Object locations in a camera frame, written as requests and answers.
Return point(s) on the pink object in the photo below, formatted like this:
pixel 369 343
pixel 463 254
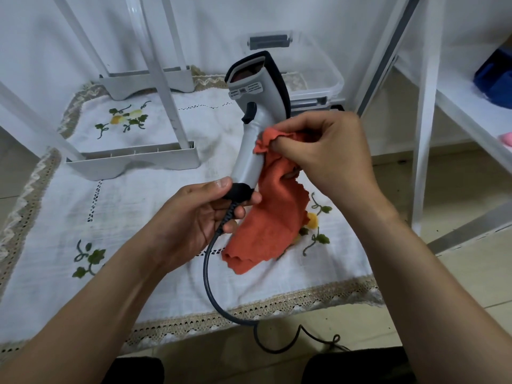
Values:
pixel 506 139

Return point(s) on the person's left thumb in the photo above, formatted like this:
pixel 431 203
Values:
pixel 212 188

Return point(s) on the person's right hand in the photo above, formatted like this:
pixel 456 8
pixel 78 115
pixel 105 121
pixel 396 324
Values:
pixel 340 155

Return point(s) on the clear plastic storage box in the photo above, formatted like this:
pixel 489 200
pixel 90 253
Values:
pixel 316 75

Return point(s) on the white plastic rack stand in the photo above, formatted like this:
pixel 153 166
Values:
pixel 132 160

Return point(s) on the person's left forearm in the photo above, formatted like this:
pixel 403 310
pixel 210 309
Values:
pixel 88 315

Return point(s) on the blue object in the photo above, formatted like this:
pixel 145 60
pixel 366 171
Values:
pixel 494 77

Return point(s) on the white embroidered tablecloth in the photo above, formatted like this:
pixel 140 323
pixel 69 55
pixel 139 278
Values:
pixel 140 219

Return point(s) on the person's left hand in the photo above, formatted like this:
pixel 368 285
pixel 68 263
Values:
pixel 188 223

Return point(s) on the person's right forearm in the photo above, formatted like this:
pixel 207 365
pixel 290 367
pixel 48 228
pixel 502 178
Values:
pixel 420 299

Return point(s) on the person's right thumb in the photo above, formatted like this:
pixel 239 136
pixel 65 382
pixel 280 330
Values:
pixel 292 149

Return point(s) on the orange cleaning cloth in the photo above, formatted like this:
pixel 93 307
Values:
pixel 272 227

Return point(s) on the white shelf unit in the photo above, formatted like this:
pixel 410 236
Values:
pixel 460 100

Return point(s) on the person's left middle finger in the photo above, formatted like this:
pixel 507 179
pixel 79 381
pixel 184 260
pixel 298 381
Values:
pixel 238 212

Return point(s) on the grey handheld barcode scanner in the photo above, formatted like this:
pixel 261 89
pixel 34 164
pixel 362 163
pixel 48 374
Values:
pixel 256 151

